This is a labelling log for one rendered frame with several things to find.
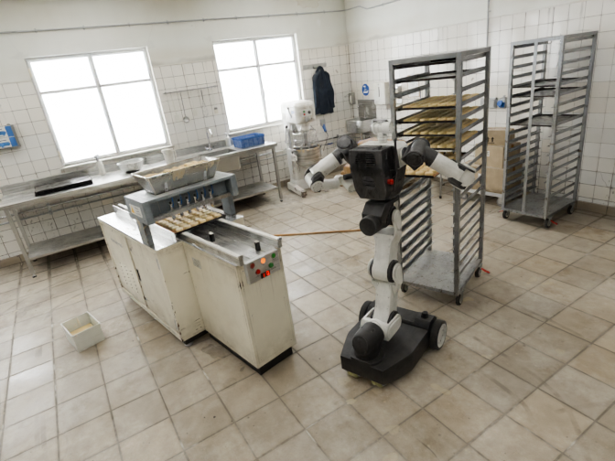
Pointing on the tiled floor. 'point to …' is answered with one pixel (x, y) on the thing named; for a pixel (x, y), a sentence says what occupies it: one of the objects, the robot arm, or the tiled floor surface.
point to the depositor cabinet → (157, 274)
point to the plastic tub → (83, 331)
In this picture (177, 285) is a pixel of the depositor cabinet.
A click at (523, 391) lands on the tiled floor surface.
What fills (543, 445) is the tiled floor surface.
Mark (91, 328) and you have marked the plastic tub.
